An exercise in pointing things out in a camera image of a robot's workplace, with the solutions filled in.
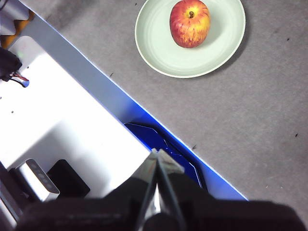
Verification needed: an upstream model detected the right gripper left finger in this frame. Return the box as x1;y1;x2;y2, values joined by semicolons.
19;148;159;231

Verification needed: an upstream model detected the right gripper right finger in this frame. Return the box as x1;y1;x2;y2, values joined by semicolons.
157;149;308;231

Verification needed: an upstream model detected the green plate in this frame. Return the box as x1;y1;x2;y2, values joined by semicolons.
134;0;246;79

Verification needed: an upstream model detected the red yellow apple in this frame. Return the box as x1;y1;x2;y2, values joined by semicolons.
169;0;211;49

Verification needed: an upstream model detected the black rectangular block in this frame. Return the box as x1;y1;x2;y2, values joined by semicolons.
46;159;91;198

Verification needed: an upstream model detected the white base platform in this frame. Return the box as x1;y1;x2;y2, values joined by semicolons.
0;0;249;231

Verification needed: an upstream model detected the grey orange foam piece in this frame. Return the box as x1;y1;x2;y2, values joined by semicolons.
0;0;36;48

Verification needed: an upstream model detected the silver camera box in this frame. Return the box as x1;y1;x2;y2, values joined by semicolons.
18;158;61;202

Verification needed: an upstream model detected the black part with red wires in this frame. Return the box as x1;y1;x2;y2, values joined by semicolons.
0;47;30;88

